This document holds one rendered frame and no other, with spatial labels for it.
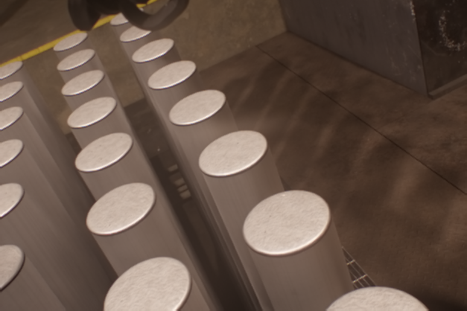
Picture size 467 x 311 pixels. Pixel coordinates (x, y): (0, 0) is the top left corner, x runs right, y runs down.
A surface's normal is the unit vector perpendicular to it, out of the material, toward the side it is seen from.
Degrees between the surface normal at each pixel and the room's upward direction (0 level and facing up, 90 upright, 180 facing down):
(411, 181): 0
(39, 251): 90
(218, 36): 90
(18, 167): 90
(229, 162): 4
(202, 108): 5
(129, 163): 90
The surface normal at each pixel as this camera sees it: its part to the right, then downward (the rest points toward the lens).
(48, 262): 0.74, 0.12
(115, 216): -0.32, -0.76
